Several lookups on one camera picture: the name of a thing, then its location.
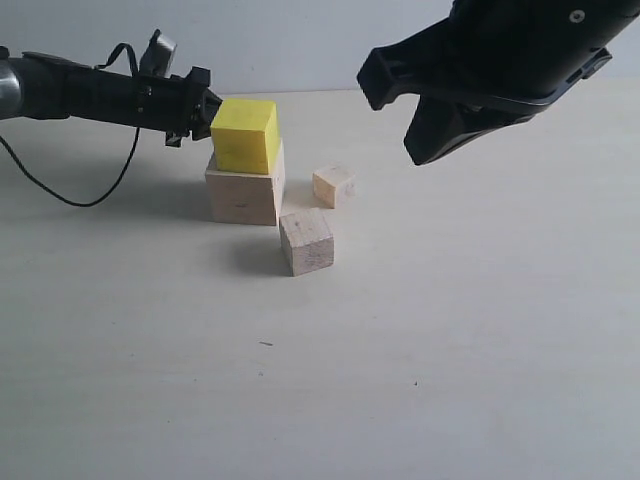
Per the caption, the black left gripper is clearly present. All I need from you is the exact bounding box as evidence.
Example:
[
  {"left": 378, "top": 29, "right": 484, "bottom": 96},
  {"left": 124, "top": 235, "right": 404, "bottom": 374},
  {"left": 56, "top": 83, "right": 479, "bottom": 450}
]
[{"left": 61, "top": 67, "right": 223, "bottom": 148}]

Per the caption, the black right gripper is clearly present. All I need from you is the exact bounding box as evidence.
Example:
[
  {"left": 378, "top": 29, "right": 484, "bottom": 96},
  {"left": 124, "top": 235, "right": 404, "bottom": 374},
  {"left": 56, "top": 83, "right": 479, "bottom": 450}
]
[{"left": 356, "top": 1, "right": 639, "bottom": 166}]

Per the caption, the yellow wooden cube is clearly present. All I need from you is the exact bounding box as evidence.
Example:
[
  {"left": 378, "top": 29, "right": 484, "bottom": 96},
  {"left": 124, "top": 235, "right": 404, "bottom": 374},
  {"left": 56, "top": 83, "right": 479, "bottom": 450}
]
[{"left": 210, "top": 98, "right": 281, "bottom": 175}]

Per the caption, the large plain wooden cube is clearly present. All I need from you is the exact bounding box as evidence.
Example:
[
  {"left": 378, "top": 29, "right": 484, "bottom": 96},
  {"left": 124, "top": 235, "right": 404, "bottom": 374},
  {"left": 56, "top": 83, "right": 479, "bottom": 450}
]
[{"left": 205, "top": 140, "right": 286, "bottom": 226}]

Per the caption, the small plain wooden cube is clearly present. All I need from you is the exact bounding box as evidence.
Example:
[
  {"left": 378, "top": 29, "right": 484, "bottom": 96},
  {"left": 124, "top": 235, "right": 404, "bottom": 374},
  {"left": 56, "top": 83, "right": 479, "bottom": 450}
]
[{"left": 312, "top": 165, "right": 356, "bottom": 209}]

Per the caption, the medium plain wooden cube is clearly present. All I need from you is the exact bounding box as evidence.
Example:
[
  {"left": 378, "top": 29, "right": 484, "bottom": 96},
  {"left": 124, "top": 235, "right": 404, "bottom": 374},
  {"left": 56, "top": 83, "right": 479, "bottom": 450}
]
[{"left": 279, "top": 208, "right": 335, "bottom": 276}]

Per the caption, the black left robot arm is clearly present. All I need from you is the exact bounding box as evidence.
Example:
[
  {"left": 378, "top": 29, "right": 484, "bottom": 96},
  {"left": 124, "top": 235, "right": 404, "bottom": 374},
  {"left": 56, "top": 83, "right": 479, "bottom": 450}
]
[{"left": 1, "top": 48, "right": 222, "bottom": 147}]

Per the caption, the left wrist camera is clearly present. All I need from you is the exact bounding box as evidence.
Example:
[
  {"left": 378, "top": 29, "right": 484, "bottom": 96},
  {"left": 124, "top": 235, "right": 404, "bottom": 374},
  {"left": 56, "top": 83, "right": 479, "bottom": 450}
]
[{"left": 139, "top": 29, "right": 177, "bottom": 78}]

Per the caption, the black left camera cable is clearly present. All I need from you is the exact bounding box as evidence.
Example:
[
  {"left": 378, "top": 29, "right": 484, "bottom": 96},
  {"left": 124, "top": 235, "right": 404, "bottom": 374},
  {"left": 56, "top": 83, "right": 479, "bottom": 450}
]
[{"left": 0, "top": 42, "right": 144, "bottom": 208}]

